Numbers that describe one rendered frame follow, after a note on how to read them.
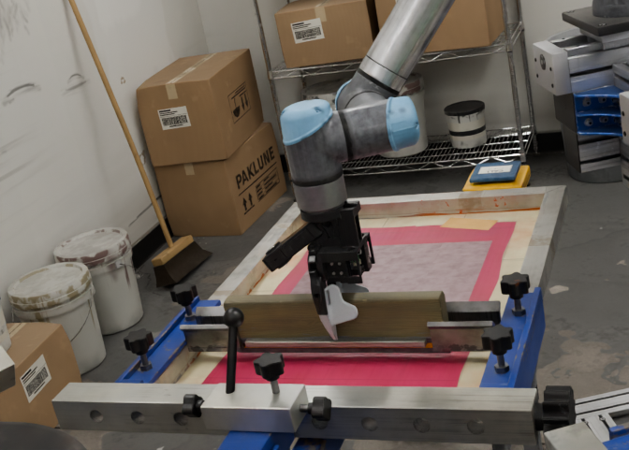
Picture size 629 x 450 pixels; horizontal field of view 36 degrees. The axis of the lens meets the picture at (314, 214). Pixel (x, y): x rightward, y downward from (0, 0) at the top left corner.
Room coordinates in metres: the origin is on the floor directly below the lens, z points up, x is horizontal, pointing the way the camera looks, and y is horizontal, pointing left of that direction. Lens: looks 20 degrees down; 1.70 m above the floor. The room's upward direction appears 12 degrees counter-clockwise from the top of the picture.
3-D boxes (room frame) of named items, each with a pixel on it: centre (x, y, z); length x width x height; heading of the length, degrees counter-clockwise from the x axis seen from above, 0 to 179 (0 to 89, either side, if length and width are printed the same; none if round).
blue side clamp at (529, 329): (1.23, -0.24, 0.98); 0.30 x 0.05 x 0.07; 157
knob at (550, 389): (1.01, -0.23, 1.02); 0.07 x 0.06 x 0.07; 157
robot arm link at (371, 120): (1.39, -0.12, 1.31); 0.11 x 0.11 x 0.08; 4
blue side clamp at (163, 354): (1.45, 0.27, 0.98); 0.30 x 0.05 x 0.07; 157
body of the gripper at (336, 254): (1.36, -0.02, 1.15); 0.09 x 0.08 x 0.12; 67
